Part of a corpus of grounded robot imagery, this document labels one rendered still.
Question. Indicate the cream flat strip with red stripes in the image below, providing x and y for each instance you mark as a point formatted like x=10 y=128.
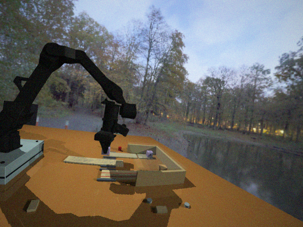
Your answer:
x=119 y=174

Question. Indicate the cream speckled strip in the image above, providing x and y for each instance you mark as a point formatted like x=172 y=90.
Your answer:
x=93 y=161

